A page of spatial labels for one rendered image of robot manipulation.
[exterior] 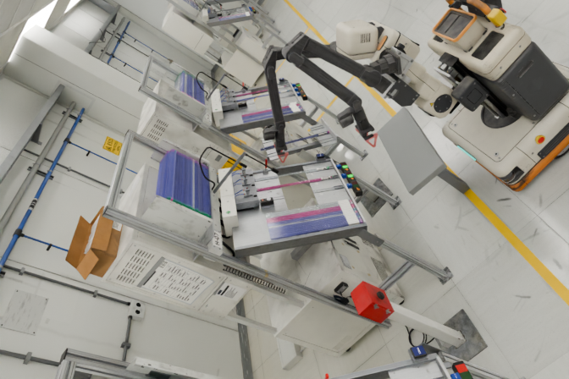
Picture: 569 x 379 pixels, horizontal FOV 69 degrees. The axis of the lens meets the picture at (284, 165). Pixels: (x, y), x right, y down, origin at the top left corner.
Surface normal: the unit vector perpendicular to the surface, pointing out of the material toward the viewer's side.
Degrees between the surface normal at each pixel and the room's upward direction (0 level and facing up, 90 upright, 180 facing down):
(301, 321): 90
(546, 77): 90
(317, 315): 90
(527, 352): 0
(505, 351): 0
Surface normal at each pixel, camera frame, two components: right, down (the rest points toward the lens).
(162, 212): 0.18, 0.53
